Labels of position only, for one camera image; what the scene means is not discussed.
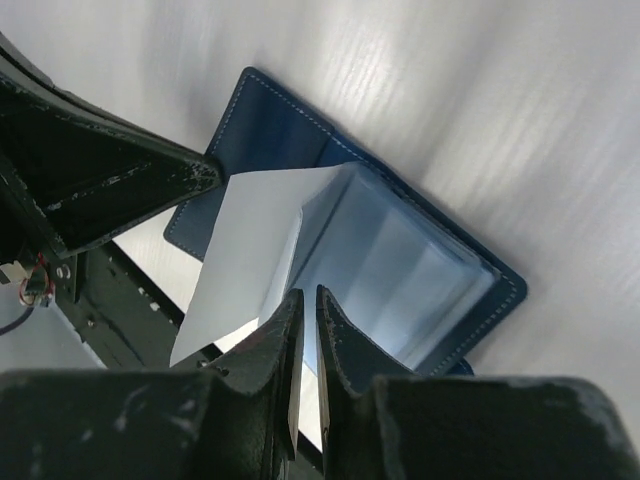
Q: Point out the white card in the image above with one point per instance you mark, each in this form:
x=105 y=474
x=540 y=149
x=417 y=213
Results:
x=266 y=228

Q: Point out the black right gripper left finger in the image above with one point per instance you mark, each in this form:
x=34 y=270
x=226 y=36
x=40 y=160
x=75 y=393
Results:
x=235 y=418

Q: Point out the blue leather card holder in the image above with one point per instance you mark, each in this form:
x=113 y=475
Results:
x=407 y=275

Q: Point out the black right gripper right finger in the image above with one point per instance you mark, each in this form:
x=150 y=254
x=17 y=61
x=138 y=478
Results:
x=381 y=421

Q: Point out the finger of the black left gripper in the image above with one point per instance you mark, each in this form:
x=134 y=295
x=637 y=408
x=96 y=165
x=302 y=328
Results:
x=74 y=176

